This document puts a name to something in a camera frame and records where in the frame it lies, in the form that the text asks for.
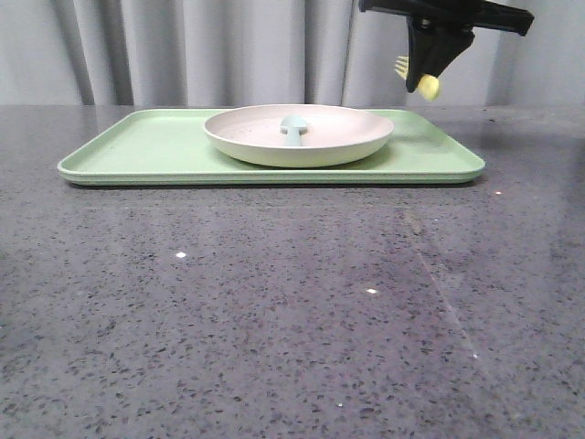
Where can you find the light blue plastic spoon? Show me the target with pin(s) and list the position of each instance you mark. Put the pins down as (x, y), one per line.
(293, 127)

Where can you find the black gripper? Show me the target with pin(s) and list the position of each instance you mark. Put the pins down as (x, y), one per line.
(443, 30)

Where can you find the cream round plate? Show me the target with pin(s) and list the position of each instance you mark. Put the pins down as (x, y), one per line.
(336, 135)

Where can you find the yellow plastic fork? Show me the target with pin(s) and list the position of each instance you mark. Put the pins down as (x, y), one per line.
(429, 87)

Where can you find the light green plastic tray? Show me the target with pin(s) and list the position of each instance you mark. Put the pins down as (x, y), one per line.
(169, 147)

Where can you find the grey pleated curtain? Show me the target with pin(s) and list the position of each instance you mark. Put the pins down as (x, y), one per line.
(238, 53)

